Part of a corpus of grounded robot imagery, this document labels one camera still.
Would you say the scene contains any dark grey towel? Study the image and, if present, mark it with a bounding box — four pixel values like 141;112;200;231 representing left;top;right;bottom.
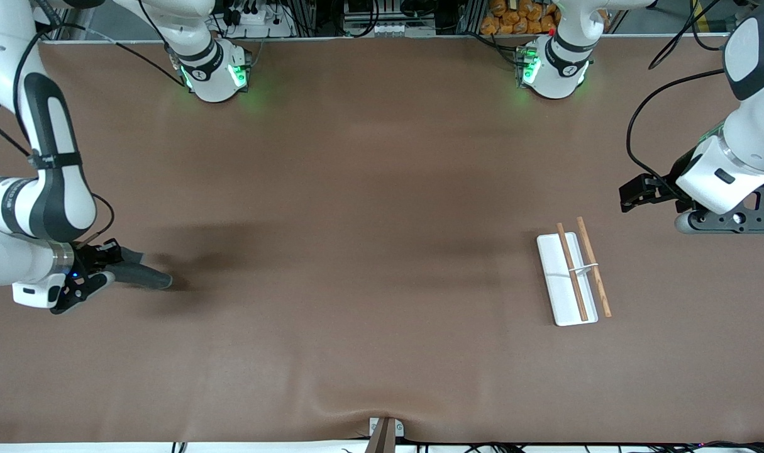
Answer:
108;259;174;291

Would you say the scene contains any wooden rack rod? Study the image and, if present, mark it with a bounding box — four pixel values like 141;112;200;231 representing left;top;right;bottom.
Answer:
577;216;612;318
557;223;589;322

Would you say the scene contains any white towel rack base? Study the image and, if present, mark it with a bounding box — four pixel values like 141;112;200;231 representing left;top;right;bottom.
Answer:
536;232;599;327

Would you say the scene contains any pile of orange buns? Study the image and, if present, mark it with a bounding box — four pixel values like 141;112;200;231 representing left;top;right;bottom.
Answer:
480;0;560;35

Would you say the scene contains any brown table mat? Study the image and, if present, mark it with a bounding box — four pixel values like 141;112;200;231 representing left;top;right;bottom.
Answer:
0;35;764;444

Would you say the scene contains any white power strip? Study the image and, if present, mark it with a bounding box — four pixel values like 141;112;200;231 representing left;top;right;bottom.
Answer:
221;0;292;38

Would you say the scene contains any white connector block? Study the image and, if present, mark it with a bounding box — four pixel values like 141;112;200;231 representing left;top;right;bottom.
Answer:
343;19;438;38

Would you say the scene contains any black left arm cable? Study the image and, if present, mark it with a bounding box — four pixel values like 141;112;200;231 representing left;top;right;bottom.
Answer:
627;0;728;189

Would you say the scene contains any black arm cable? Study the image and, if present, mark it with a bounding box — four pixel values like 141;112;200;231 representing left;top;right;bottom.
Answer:
627;0;728;189
12;22;187;243

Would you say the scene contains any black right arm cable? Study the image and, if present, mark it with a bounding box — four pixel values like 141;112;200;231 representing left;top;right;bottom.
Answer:
12;22;187;243

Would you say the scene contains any aluminium frame profile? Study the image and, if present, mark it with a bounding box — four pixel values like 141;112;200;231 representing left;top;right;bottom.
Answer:
36;0;96;42

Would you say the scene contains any metal bracket with brown post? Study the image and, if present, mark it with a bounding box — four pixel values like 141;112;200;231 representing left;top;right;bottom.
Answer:
364;417;405;453

